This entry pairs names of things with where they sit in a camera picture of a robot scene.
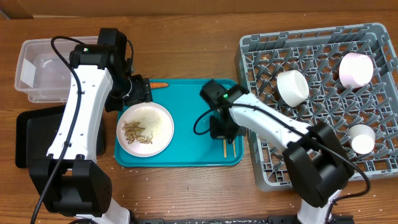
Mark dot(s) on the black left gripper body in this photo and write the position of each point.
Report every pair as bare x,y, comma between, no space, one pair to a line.
129,91

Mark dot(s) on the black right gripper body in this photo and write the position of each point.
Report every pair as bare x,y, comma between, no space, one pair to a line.
224,127

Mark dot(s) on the wooden chopstick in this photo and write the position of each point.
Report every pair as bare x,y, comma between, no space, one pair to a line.
224,149
234,148

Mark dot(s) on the orange carrot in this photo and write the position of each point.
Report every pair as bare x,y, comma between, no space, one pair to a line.
156,85

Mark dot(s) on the rice and meat leftovers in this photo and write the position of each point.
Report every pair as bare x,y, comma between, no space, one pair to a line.
143,127

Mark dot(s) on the pink plate with food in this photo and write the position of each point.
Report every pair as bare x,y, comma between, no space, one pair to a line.
161,141

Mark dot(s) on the white bowl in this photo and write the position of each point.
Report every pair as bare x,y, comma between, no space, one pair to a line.
293,87

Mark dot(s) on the small white cup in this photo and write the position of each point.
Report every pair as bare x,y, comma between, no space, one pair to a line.
362,138

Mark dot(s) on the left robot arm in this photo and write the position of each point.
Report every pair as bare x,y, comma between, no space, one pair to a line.
69,180

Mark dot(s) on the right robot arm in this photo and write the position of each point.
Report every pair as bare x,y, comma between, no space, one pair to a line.
317,165

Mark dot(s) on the grey dishwasher rack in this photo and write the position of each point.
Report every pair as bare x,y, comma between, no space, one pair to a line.
317,54

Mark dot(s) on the teal serving tray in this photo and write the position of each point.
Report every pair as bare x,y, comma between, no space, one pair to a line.
190,146

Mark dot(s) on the clear plastic bin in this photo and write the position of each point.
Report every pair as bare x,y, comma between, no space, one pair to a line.
41,74

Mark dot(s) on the black bin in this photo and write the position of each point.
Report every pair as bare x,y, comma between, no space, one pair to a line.
35,132

